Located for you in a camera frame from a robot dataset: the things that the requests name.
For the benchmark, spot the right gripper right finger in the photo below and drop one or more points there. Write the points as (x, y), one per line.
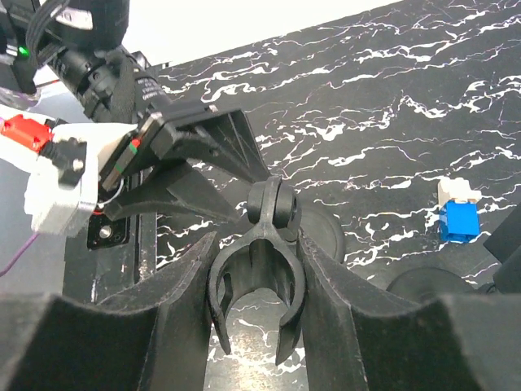
(335, 297)

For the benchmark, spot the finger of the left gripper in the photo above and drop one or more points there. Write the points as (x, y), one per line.
(224, 140)
(173, 189)

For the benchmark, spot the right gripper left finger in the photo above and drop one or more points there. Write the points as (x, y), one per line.
(176, 356)

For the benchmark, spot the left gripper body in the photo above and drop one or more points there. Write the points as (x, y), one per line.
(150, 144)

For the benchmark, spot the round base microphone stand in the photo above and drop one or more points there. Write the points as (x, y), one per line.
(488, 268)

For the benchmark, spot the orange microphone stand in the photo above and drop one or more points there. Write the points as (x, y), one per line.
(267, 257)

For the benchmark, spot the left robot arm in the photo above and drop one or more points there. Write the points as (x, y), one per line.
(81, 42)

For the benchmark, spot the blue white small block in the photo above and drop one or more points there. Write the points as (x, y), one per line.
(458, 210)

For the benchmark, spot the black marble pattern mat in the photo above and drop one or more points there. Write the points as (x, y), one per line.
(365, 115)

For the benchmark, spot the aluminium frame rail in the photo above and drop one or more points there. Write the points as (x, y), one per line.
(108, 257)

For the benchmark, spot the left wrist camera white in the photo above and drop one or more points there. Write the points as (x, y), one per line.
(63, 162)

